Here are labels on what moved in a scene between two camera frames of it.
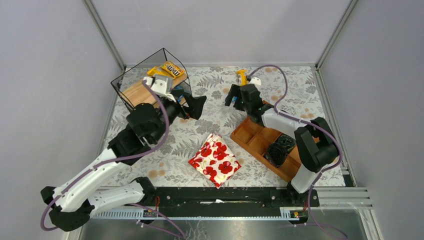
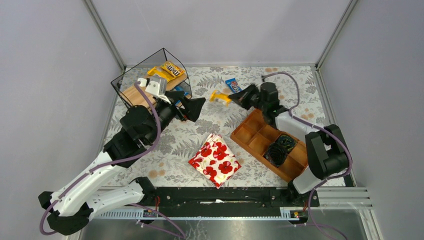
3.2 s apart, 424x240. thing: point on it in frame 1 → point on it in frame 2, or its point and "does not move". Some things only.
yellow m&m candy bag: [172, 69] does not move
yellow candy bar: [156, 71] does not move
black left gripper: [182, 108] does not move
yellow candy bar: [244, 80] → [224, 97]
